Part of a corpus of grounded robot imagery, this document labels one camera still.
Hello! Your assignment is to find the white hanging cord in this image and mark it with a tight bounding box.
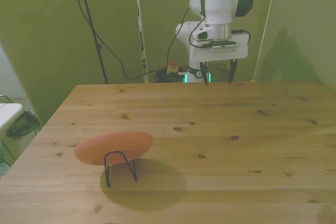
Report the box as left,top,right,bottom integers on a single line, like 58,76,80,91
250,0,279,83

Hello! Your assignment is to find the black wire plate rack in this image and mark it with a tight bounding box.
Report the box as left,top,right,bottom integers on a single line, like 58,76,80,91
103,150,139,188

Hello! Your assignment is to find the orange round plate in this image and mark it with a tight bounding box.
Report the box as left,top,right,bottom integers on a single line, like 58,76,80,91
73,131,154,166

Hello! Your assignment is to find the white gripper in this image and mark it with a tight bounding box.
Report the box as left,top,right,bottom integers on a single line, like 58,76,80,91
189,32,249,88

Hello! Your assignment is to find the brown box behind table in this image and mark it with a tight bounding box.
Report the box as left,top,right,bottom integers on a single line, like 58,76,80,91
209,63,234,82

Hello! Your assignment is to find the white side table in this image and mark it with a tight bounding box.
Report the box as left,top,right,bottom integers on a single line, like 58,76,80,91
0,94,24,133

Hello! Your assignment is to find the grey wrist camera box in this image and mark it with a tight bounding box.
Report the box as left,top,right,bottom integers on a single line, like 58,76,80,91
201,40,237,52

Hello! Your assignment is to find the black tripod stand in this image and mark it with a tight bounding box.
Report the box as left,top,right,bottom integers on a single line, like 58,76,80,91
75,0,109,85

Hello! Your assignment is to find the long black cable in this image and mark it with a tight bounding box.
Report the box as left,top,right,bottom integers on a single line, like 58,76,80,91
67,0,169,80

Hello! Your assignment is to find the black cable bundle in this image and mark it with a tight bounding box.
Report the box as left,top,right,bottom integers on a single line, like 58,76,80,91
153,68,187,83

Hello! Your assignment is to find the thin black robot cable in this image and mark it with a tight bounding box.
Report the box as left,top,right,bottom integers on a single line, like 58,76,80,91
166,0,206,74

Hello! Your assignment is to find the white partition edge strip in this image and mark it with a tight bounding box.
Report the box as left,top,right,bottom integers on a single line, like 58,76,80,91
133,0,149,83

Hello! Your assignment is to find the yellow emergency stop button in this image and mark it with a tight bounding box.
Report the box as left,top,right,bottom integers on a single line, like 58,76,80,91
167,61,180,75

